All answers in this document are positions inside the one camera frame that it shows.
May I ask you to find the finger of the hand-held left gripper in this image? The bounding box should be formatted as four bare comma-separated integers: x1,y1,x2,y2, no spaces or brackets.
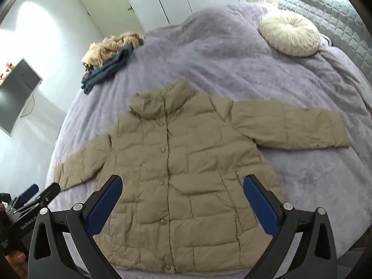
16,184,39,207
33,183,61,210

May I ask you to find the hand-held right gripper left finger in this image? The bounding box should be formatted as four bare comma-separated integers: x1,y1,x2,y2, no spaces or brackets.
27,174,128,279

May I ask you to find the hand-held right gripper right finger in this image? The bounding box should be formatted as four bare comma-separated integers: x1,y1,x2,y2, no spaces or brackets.
243,174,339,279

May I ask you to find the khaki puffer jacket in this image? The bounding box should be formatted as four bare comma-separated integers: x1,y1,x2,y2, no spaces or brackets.
53,78,351,272

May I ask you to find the person's left hand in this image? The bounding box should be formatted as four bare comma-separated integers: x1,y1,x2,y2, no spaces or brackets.
9,251,30,279

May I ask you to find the white desk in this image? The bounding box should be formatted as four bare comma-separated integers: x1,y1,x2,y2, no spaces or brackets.
19,89,68,130

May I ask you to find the computer monitor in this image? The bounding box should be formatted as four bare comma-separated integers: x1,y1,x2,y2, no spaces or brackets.
0,58,43,136

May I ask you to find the small orange figurine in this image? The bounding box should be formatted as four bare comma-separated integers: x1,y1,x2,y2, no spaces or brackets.
0,62,15,81

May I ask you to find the dark blue garment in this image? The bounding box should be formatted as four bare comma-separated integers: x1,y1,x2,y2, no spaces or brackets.
81,44,134,95

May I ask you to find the purple fuzzy blanket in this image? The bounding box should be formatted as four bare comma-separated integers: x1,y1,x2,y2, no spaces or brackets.
43,1,372,279

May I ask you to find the beige knitted garment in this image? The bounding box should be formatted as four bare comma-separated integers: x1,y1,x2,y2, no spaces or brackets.
81,31,145,72

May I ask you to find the round cream pleated cushion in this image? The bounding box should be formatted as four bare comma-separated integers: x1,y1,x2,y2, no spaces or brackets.
259,13,321,58

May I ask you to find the white door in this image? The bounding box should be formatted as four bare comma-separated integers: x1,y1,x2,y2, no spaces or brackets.
71,0,146,35

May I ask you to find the grey quilted headboard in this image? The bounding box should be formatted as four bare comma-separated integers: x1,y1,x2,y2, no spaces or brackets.
277,0,372,76

